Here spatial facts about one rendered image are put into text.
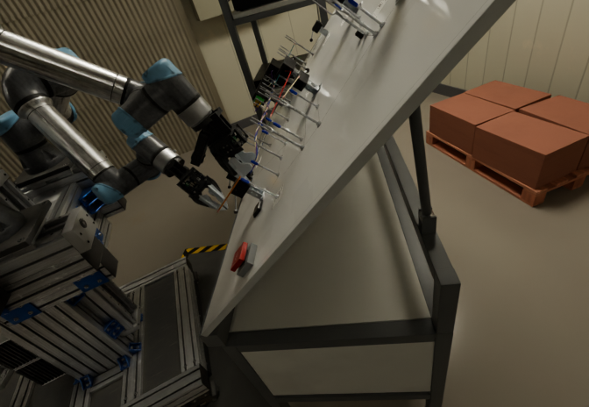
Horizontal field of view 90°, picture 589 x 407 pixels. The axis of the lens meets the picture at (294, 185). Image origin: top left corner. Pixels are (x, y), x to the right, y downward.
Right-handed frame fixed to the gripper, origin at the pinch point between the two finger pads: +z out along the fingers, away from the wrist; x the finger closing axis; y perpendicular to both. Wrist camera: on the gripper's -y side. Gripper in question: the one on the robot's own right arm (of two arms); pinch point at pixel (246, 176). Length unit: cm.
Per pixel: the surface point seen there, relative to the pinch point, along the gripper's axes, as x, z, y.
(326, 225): 9.3, 37.5, 4.5
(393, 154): 19, 29, 36
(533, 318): 10, 142, 56
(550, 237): 57, 155, 86
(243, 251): -25.8, 3.2, 2.9
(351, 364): -32, 53, 3
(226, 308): -31.9, 12.0, -8.2
